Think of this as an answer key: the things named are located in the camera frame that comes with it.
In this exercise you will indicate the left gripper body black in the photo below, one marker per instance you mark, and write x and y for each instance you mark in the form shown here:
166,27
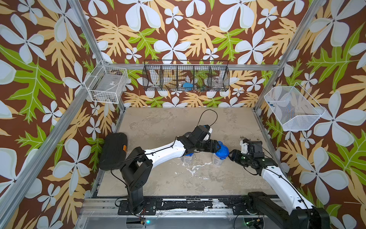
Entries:
205,146

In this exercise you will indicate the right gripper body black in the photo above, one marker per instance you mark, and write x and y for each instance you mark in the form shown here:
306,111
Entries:
244,159

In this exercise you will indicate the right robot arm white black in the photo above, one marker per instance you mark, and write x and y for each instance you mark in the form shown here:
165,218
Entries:
298,212

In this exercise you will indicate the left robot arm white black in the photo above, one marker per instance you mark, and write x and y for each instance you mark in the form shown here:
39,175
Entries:
136,168

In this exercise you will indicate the blue item in basket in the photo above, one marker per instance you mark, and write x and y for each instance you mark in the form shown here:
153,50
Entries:
188,86

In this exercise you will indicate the white mesh basket right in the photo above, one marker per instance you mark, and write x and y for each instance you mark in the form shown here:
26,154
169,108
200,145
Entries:
294,107

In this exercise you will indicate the black tool case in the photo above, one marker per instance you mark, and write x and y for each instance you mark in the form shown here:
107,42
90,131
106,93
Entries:
113,151

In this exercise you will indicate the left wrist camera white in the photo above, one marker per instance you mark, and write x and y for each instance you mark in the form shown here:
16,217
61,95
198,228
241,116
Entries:
209,131

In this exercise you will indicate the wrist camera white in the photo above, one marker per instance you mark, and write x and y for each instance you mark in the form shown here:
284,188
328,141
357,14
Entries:
209,131
244,146

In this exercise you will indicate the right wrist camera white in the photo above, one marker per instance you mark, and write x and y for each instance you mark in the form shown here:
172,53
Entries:
244,146

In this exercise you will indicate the left camera cable black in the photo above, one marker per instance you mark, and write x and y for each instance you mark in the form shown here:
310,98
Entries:
208,118

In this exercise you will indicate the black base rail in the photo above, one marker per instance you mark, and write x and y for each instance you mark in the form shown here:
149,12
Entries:
152,205

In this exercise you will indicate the black wire basket back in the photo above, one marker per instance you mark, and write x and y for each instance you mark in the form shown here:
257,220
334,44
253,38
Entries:
170,75

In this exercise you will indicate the white wire basket left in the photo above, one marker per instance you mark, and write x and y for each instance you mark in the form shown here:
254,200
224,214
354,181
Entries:
106,82

